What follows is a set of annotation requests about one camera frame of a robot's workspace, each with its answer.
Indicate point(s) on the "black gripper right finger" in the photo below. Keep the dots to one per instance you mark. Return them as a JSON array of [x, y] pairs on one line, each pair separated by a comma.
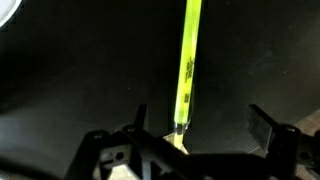
[[263, 128]]

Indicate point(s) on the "white round plate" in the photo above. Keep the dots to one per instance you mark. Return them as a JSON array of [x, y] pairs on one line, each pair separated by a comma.
[[6, 11]]

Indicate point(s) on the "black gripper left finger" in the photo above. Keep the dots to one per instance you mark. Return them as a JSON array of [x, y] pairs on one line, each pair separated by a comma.
[[141, 116]]

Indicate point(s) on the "yellow pen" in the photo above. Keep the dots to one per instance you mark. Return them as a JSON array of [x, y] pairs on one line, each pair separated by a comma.
[[186, 70]]

